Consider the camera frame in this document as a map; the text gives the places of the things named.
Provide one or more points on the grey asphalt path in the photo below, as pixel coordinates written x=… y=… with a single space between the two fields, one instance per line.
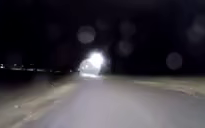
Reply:
x=106 y=106

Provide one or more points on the dry grass verge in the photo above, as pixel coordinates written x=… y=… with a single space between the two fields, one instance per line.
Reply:
x=26 y=100
x=176 y=84

